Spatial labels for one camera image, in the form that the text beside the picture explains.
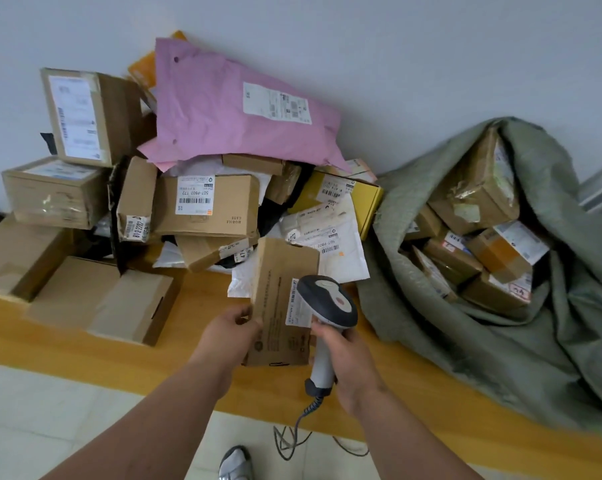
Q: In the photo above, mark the person's right hand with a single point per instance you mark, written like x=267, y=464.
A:
x=356, y=367

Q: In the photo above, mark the person's left hand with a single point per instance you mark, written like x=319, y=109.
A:
x=221, y=339

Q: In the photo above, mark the person's right thumb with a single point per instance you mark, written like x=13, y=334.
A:
x=327, y=330

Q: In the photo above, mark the person's left thumb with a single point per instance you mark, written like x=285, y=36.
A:
x=250, y=318

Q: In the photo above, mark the grey handheld barcode scanner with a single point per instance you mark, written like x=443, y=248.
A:
x=326, y=299

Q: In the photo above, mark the brown printed parcel box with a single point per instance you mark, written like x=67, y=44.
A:
x=276, y=274

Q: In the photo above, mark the person's right forearm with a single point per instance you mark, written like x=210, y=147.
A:
x=411, y=444

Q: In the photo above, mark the person's left forearm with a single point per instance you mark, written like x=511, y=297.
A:
x=150, y=429

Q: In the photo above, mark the small low cardboard box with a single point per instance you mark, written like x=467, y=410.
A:
x=206, y=252

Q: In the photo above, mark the white plastic mailer bag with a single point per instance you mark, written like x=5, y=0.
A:
x=341, y=249

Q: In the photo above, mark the small white plastic bag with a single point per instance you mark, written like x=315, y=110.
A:
x=168, y=255

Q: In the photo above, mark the black plastic bag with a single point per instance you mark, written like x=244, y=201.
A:
x=276, y=214

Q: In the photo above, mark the cardboard box orange corner mark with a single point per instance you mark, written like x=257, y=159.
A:
x=231, y=204

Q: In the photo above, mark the thin brown labelled parcel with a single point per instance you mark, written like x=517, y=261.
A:
x=433, y=277

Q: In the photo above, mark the yellow cardboard box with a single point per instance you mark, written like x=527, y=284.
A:
x=366, y=204

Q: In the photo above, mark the small brown taped box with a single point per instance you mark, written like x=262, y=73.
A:
x=282, y=183

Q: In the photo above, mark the small plain brown box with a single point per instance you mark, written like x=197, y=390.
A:
x=423, y=224

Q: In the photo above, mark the brown box red white label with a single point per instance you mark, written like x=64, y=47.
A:
x=453, y=259

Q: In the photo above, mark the flat wide cardboard box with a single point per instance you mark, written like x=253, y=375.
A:
x=105, y=299

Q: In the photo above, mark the person's grey shoe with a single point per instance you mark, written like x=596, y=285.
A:
x=236, y=464

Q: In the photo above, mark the thin flat cardboard box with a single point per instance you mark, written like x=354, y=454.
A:
x=253, y=163

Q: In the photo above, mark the tan flat labelled parcel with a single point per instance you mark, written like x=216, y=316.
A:
x=353, y=170

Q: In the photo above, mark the narrow upright cardboard box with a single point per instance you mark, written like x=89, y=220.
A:
x=136, y=199

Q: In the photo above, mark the brown box red striped label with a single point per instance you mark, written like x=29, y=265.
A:
x=496, y=294

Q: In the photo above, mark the cardboard box with orange tape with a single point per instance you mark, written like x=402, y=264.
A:
x=503, y=252

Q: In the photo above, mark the pink plastic mailer bag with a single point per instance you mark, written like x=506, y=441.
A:
x=216, y=114

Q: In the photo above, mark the large crumpled taped box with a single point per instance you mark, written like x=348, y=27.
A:
x=476, y=184

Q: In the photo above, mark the grey-green woven sack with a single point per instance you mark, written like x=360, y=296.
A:
x=546, y=344

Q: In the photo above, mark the taped cardboard box clear tape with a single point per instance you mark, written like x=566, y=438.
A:
x=55, y=194

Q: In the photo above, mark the large plain cardboard box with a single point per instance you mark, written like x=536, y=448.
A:
x=20, y=254

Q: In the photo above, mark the tall cardboard box white label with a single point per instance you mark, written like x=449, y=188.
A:
x=88, y=114

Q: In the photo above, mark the orange padded mailer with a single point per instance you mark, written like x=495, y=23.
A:
x=143, y=69

